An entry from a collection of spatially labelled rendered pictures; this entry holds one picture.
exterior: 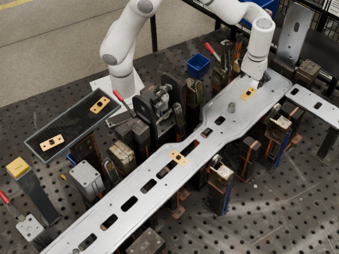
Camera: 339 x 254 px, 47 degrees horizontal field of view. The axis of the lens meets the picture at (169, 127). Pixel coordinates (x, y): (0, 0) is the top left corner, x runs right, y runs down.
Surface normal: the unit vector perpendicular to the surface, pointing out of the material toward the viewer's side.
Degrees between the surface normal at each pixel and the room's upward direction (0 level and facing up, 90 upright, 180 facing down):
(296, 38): 90
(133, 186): 0
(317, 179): 0
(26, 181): 90
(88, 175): 0
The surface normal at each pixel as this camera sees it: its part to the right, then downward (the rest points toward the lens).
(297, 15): -0.69, 0.60
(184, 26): -0.03, -0.58
